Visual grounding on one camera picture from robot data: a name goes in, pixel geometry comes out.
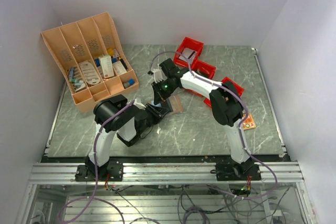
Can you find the white red box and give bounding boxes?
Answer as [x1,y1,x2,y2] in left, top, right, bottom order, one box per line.
[99,55,114,79]

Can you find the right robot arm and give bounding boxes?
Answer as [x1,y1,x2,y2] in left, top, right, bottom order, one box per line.
[148,59,253,180]

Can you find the white small box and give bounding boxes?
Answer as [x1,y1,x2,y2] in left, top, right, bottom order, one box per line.
[112,61,127,75]

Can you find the yellow small item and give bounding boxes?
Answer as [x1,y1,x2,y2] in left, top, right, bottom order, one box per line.
[107,48,116,57]

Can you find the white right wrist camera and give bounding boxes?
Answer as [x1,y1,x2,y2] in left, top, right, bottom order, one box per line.
[148,69,164,83]

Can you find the red bin with white cards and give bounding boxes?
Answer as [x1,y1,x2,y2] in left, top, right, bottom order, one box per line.
[173,37,204,67]

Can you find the aluminium rail frame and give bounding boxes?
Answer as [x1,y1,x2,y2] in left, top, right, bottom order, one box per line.
[16,162,317,223]

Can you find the loose cables under table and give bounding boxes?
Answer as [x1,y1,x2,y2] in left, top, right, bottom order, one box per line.
[57,179,289,224]

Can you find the white oval remote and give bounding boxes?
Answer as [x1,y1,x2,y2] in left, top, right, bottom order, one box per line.
[79,61,100,86]

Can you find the white cards stack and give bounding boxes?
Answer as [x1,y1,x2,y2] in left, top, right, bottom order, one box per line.
[179,48,197,62]

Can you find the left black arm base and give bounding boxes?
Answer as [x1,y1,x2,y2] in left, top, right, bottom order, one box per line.
[75,160,123,182]

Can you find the blue capped bottle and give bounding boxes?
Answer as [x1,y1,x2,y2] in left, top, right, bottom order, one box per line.
[123,79,135,89]

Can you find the red bin with gold cards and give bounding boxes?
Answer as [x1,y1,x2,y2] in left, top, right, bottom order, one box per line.
[203,76,245,109]

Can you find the orange desk organizer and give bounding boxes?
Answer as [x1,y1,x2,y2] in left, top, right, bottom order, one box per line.
[41,12,139,112]

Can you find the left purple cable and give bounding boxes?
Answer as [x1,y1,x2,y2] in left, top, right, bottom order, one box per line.
[57,99,139,224]

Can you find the red bin with black cards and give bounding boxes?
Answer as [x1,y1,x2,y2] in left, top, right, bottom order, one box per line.
[186,60,217,95]

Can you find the pens bundle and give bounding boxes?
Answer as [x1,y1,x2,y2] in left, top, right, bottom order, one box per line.
[68,67,86,93]

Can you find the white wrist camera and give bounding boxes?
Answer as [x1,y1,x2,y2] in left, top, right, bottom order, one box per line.
[148,69,164,83]
[133,97,146,109]

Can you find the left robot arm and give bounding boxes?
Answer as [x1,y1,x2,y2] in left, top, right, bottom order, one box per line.
[85,94,171,180]

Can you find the black cards stack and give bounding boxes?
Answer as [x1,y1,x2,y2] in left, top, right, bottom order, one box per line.
[196,69,210,79]

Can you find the orange spiral notebook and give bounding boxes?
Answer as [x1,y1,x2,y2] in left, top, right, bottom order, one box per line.
[243,114,256,131]

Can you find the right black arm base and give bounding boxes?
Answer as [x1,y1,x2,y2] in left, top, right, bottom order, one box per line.
[210,159,261,182]

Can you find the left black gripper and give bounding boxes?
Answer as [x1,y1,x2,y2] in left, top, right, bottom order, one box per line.
[139,102,171,135]

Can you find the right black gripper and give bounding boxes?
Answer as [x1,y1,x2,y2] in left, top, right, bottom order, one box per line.
[152,79,176,105]

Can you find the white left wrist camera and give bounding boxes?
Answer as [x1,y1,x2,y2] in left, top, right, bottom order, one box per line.
[133,97,146,109]

